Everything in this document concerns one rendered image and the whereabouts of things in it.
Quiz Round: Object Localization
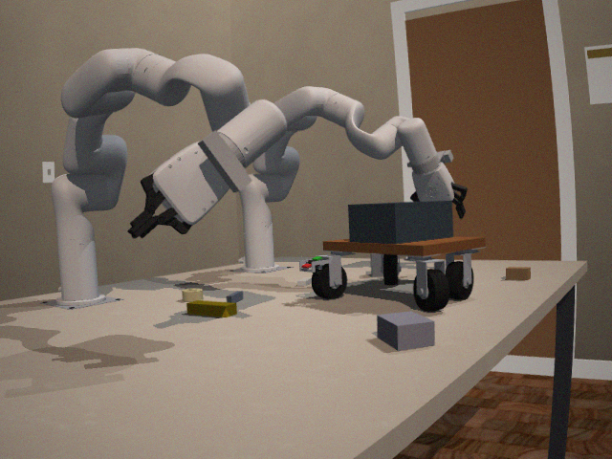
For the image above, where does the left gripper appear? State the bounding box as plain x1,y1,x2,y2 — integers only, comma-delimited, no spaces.
410,162,468,219

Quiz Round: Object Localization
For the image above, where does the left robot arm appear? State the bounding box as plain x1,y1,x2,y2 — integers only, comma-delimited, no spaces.
238,86,453,272

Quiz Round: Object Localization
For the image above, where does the wooden dolly with black caster wheels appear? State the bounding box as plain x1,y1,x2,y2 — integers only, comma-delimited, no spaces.
299,236,486,312

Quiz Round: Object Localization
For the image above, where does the small brown wooden block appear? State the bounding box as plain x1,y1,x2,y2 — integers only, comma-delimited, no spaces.
506,267,531,280

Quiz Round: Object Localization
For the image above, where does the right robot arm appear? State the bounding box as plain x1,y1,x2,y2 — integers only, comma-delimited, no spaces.
51,48,287,306

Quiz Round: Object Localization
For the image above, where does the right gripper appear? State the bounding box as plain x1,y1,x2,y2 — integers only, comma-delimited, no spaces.
128,142,230,238

